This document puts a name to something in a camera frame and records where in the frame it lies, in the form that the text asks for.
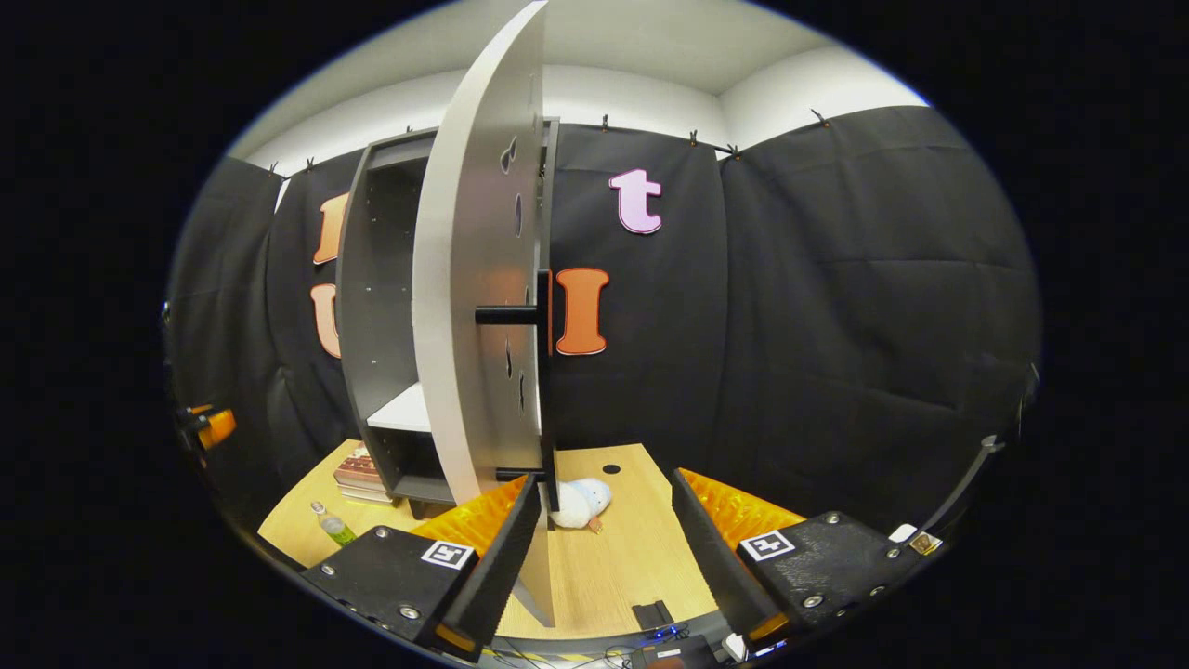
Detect white paper sheet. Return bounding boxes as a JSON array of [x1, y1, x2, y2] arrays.
[[889, 524, 944, 558]]

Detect black door handle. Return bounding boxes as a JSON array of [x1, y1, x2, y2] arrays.
[[476, 269, 559, 512]]

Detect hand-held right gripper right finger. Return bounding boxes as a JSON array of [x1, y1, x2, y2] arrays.
[[671, 467, 930, 646]]

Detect white cabinet door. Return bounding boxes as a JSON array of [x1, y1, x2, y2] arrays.
[[412, 0, 558, 629]]

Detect green plastic bottle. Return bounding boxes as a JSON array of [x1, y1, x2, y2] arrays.
[[309, 502, 359, 547]]

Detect dark grey cabinet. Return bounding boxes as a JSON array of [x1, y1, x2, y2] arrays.
[[336, 119, 561, 519]]

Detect black backdrop cloth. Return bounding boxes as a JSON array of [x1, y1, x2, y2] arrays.
[[165, 105, 1041, 558]]

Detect white plush toy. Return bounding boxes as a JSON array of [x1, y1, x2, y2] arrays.
[[548, 477, 614, 534]]

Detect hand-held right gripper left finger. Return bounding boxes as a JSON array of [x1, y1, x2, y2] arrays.
[[299, 474, 542, 662]]

